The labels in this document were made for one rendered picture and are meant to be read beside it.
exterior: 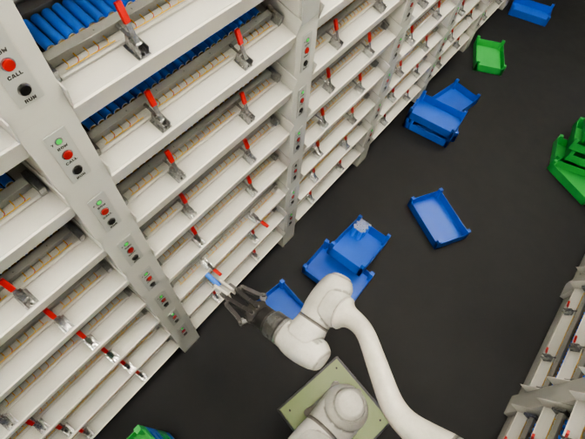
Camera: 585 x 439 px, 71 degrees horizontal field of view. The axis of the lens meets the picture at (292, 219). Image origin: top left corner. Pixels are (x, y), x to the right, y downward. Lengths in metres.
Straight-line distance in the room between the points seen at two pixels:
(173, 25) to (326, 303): 0.80
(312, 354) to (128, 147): 0.73
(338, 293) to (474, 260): 1.29
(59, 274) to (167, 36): 0.56
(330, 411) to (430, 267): 1.07
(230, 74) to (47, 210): 0.50
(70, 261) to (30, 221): 0.19
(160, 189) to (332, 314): 0.58
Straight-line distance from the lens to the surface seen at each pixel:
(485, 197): 2.66
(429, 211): 2.46
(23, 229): 0.91
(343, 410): 1.49
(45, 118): 0.76
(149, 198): 1.09
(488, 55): 3.59
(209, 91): 1.03
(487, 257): 2.45
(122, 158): 0.93
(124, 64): 0.83
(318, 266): 2.14
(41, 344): 1.23
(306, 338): 1.23
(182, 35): 0.87
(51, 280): 1.06
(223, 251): 1.61
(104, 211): 0.96
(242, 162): 1.35
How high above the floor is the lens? 1.95
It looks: 60 degrees down
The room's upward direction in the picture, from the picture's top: 6 degrees clockwise
